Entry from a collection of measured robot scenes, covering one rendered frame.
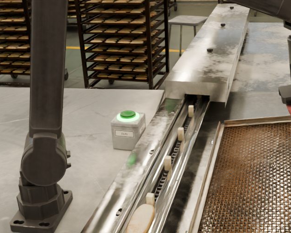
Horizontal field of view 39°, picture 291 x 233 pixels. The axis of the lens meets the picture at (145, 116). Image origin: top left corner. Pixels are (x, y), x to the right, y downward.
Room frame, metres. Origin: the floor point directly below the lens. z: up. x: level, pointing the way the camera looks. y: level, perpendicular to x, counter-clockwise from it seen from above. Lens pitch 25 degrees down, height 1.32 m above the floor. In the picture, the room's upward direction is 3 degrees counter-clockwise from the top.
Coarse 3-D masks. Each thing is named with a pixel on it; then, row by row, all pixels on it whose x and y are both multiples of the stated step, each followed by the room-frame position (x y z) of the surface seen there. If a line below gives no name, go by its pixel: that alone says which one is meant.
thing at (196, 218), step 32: (224, 128) 0.85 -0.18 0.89; (256, 128) 0.82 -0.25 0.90; (288, 128) 0.79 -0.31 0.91; (224, 160) 0.70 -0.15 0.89; (256, 160) 0.68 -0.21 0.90; (288, 160) 0.66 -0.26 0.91; (256, 192) 0.58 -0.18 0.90; (192, 224) 0.51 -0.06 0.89; (224, 224) 0.51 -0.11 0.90; (256, 224) 0.49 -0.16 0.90; (288, 224) 0.48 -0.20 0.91
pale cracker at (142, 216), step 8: (144, 208) 0.61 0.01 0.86; (152, 208) 0.61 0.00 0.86; (136, 216) 0.58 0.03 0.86; (144, 216) 0.58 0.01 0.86; (152, 216) 0.59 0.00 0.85; (128, 224) 0.57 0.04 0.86; (136, 224) 0.56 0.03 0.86; (144, 224) 0.56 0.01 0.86; (128, 232) 0.55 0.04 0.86; (136, 232) 0.55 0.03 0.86; (144, 232) 0.55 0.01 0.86
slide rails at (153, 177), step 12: (192, 96) 1.15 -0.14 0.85; (204, 96) 1.15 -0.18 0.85; (180, 120) 0.99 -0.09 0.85; (192, 120) 0.98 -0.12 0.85; (192, 132) 0.91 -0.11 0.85; (168, 144) 0.86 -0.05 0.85; (180, 156) 0.80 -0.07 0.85; (156, 168) 0.75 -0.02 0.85; (156, 180) 0.71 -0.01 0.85; (168, 180) 0.71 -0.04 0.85; (144, 192) 0.67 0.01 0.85; (168, 192) 0.66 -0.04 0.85; (156, 204) 0.63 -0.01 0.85; (156, 216) 0.59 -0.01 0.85
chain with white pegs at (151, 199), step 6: (198, 96) 1.16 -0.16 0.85; (198, 102) 1.13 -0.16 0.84; (192, 108) 1.03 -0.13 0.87; (192, 114) 1.03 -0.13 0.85; (186, 126) 0.98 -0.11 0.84; (180, 132) 0.89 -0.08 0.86; (180, 138) 0.89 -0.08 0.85; (180, 144) 0.87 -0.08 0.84; (174, 150) 0.85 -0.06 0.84; (168, 156) 0.77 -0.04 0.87; (174, 156) 0.82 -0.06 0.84; (168, 162) 0.76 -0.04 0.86; (168, 168) 0.76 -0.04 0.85; (162, 174) 0.74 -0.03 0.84; (162, 180) 0.72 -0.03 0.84; (162, 186) 0.70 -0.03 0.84; (156, 192) 0.69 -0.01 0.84; (150, 198) 0.63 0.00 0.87; (156, 198) 0.66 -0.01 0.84; (150, 204) 0.63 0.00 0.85
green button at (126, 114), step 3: (123, 111) 0.94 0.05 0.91; (126, 111) 0.94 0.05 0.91; (129, 111) 0.94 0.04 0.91; (132, 111) 0.94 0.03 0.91; (120, 114) 0.93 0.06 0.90; (123, 114) 0.92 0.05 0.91; (126, 114) 0.92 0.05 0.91; (129, 114) 0.92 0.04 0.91; (132, 114) 0.92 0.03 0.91; (135, 114) 0.92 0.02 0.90; (123, 117) 0.91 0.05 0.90; (126, 117) 0.91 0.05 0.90; (129, 117) 0.91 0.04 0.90; (132, 117) 0.91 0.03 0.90
